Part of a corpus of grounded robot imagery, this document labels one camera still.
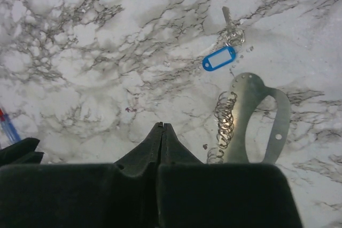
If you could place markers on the small silver key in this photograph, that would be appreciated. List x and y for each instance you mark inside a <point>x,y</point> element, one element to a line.
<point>234,35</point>

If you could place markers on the blue key tag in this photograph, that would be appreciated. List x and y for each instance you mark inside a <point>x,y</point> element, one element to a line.
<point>219,58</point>

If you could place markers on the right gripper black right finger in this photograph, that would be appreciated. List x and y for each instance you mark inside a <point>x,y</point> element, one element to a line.
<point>172,151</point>

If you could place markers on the blue red handled screwdriver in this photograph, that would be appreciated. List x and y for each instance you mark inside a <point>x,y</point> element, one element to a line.
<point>9,128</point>

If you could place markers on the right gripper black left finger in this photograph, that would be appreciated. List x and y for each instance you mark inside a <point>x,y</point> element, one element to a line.
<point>138,160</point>

